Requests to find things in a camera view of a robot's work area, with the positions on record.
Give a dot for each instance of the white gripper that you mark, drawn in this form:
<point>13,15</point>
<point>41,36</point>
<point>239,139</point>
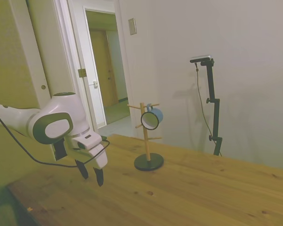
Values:
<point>97,155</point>

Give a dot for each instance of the blue enamel mug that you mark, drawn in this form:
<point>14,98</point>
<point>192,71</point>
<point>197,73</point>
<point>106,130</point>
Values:
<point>159,115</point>

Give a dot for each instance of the wooden mug tree black base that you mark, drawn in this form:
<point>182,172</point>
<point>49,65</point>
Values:
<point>148,163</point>

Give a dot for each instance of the black box on floor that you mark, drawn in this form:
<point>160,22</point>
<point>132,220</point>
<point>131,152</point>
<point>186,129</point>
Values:
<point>60,150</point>

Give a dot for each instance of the brass door hinge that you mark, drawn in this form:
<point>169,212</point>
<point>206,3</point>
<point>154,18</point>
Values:
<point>82,73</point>

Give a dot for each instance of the brown wooden hallway door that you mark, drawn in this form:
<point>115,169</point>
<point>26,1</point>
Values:
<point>101,70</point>

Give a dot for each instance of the white door panel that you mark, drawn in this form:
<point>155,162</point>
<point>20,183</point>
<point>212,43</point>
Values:
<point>40,47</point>

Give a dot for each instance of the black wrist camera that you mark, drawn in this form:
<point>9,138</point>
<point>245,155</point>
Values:
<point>104,137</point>

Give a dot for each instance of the white door frame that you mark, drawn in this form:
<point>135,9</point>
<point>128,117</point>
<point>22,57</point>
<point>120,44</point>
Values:
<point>77,47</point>

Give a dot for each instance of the black camera stand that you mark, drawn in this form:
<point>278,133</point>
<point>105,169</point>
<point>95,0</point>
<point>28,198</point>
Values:
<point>212,89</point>

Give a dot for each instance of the beige wall switch plate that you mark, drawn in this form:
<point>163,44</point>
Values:
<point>132,26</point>

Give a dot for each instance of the grey exterior camera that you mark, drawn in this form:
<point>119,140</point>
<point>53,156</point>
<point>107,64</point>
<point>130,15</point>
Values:
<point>201,58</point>

